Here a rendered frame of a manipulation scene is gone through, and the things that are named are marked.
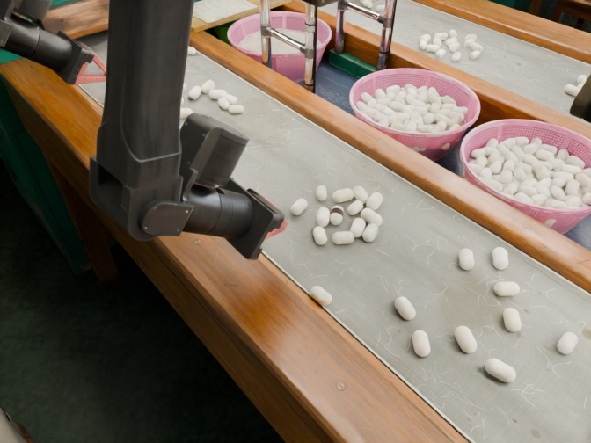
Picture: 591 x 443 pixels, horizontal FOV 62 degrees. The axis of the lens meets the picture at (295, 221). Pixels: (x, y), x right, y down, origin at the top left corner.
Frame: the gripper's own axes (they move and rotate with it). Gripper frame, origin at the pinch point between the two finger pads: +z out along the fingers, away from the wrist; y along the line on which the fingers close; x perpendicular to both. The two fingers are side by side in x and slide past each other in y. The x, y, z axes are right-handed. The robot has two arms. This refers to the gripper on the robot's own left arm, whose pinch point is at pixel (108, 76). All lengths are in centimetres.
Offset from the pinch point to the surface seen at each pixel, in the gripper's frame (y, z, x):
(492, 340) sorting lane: -78, 17, -1
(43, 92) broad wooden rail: 18.6, -0.7, 11.7
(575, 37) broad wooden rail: -41, 83, -64
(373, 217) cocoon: -53, 19, -5
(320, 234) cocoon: -50, 12, 1
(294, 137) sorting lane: -26.0, 24.9, -7.8
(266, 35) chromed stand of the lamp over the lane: -1.6, 28.1, -23.0
